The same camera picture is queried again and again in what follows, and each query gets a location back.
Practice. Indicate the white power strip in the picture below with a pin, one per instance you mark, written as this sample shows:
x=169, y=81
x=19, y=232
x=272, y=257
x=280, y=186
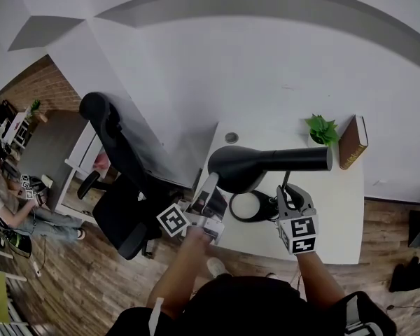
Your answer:
x=38, y=268

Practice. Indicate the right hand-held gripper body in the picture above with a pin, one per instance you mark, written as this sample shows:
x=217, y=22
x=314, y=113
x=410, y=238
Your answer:
x=302, y=233

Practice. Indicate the person's black clothing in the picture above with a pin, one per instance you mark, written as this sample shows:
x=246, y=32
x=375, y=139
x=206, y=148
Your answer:
x=248, y=310

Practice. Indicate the leafy plant in vase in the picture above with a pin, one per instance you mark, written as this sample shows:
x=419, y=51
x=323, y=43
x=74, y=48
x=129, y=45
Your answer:
x=35, y=106

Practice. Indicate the black desk lamp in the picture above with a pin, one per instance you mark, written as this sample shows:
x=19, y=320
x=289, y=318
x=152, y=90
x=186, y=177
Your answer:
x=245, y=166

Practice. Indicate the grey-top white-frame table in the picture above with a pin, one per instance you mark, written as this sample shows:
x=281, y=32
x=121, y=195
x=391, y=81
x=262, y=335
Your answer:
x=52, y=142

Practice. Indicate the white cart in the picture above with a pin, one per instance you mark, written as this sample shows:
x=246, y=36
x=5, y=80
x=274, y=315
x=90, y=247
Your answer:
x=17, y=128

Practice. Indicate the person's white shoe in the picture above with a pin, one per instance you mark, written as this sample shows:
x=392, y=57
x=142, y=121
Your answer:
x=216, y=266

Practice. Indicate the person's left hand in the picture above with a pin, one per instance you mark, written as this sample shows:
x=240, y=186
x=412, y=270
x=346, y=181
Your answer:
x=200, y=237

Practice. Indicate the person's right forearm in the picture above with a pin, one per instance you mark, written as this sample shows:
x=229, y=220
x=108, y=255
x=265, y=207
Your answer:
x=316, y=282

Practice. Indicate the pink bag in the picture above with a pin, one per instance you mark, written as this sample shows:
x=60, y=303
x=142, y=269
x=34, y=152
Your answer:
x=101, y=161

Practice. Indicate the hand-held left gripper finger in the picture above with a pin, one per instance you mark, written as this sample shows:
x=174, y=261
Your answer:
x=220, y=199
x=209, y=189

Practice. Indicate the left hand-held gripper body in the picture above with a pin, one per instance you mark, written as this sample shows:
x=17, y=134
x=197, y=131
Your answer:
x=173, y=220

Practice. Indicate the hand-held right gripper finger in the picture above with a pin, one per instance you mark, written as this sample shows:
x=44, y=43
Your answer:
x=302, y=199
x=281, y=205

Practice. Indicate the small green potted plant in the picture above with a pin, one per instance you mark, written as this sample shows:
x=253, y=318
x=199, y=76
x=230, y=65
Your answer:
x=322, y=131

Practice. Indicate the black office chair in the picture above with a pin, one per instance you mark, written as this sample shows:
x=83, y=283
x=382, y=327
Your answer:
x=126, y=173

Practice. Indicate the brown hardcover book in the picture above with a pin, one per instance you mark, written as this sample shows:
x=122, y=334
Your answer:
x=350, y=147

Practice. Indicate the person's left forearm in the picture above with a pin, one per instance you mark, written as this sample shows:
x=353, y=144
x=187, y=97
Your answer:
x=176, y=278

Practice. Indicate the black and green backpack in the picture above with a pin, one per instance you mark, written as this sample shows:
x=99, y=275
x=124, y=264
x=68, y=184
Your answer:
x=19, y=243

